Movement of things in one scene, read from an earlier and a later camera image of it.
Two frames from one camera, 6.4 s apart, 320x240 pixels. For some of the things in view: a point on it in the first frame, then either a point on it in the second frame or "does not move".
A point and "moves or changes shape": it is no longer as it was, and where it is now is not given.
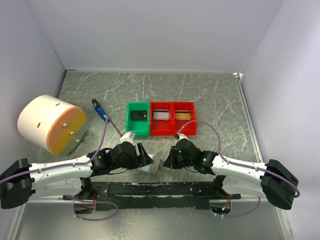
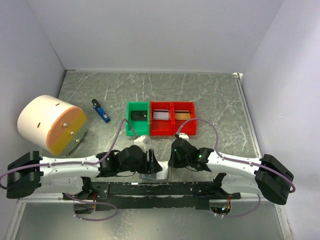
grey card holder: x=153 y=167 moves or changes shape
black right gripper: x=171 y=162 does not move
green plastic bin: x=140 y=128 does not move
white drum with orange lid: x=52 y=123 does not move
